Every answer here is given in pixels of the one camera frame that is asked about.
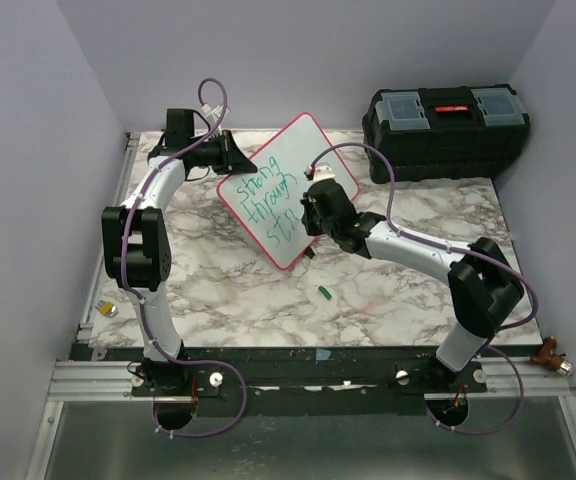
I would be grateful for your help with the copper pipe fitting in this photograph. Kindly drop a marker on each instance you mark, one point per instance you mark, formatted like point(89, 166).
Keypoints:
point(550, 360)

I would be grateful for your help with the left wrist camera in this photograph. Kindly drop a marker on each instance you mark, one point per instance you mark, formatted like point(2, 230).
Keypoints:
point(213, 113)

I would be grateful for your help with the green marker cap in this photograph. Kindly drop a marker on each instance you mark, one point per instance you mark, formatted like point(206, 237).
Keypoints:
point(325, 292)

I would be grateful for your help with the aluminium frame rail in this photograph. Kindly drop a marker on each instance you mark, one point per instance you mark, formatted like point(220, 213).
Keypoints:
point(93, 373)

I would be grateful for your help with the black toolbox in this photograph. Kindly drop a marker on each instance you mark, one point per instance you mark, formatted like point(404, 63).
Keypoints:
point(452, 133)

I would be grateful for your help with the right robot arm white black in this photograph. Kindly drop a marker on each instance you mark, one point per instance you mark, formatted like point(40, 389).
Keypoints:
point(483, 290)

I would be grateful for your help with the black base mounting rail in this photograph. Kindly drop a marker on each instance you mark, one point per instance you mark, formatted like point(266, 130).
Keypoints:
point(301, 381)

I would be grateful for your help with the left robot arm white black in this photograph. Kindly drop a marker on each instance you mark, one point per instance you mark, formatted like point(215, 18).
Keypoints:
point(136, 249)

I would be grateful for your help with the small yellow connector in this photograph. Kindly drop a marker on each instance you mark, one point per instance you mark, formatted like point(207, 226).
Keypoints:
point(106, 308)

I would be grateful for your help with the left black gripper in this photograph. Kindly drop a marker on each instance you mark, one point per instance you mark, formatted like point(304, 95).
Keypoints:
point(233, 160)

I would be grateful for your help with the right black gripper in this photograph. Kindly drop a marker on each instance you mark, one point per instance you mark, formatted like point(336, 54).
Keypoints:
point(311, 230)

